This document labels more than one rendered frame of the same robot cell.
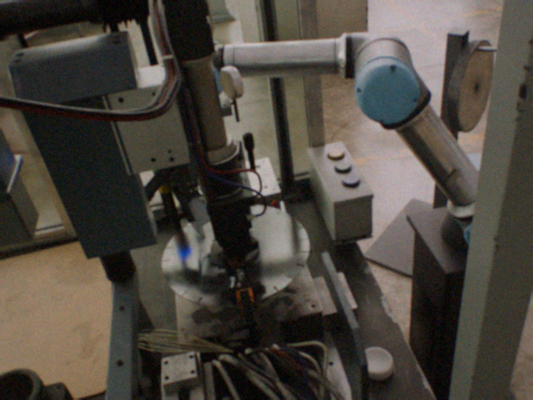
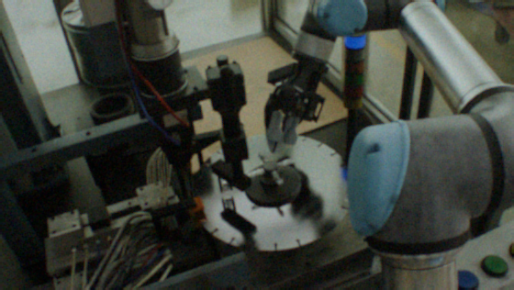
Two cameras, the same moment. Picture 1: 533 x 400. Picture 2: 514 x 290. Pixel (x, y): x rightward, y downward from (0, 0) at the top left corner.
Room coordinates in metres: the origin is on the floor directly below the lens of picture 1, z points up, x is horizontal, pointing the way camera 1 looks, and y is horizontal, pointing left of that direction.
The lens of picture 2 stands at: (0.73, -0.59, 1.63)
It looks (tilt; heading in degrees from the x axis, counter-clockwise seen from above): 39 degrees down; 77
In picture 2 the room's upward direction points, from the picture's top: 6 degrees counter-clockwise
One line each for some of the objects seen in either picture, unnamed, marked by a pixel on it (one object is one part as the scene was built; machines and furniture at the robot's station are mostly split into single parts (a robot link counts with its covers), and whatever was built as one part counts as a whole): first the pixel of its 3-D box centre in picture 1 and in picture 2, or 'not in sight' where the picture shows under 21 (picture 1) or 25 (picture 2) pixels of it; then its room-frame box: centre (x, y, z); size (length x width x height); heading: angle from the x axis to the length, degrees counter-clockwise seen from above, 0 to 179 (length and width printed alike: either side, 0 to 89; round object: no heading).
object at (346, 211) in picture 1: (339, 191); (479, 284); (1.24, -0.22, 0.82); 0.28 x 0.11 x 0.15; 5
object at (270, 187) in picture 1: (246, 202); not in sight; (1.25, 0.05, 0.82); 0.18 x 0.18 x 0.15; 5
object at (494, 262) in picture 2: (343, 168); (494, 266); (1.24, -0.23, 0.90); 0.04 x 0.04 x 0.02
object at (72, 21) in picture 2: not in sight; (124, 54); (0.67, 0.83, 0.93); 0.31 x 0.31 x 0.36
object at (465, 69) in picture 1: (446, 152); not in sight; (1.81, -0.76, 0.50); 0.50 x 0.50 x 1.00; 46
